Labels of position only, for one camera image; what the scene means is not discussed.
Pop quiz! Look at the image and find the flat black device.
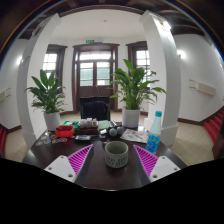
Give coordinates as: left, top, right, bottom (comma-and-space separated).
74, 134, 92, 142

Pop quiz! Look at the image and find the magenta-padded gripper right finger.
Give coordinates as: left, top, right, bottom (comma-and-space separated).
132, 143, 181, 186

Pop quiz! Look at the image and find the black office chair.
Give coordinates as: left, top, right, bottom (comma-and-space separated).
79, 96, 112, 122

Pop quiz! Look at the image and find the brown box of white packets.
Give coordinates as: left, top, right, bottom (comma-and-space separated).
78, 117, 100, 135

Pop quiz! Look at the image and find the white mug with dark dots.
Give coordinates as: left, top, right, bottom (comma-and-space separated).
103, 140, 130, 169

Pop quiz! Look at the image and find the white wall heater unit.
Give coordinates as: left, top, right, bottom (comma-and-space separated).
189, 79, 217, 97
0, 88, 12, 103

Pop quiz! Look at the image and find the printed paper leaflet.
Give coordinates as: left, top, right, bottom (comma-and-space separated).
119, 128, 149, 144

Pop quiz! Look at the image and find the red box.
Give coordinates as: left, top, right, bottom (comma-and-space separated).
54, 124, 76, 139

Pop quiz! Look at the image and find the dark wooden glazed double door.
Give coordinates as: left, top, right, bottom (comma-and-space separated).
72, 42, 120, 113

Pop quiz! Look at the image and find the dark wooden cabinet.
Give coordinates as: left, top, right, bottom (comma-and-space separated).
213, 131, 224, 161

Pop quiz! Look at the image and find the clear bottle with blue label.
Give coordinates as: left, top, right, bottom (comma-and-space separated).
144, 110, 163, 155

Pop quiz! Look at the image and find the dark-framed window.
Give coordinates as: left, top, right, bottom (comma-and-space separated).
126, 41, 151, 81
42, 44, 68, 91

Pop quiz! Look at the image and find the leafy plant in white pot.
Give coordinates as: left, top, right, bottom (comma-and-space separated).
109, 58, 167, 129
24, 69, 68, 132

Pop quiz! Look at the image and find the red carpeted staircase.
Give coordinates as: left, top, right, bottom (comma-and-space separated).
0, 124, 8, 158
203, 109, 224, 144

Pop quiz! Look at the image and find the green box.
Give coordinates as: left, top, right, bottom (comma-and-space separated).
63, 120, 79, 129

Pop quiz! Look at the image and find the flat round red coaster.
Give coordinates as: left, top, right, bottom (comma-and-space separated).
145, 149, 162, 158

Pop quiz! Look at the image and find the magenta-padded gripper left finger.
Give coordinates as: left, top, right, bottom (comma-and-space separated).
43, 143, 95, 185

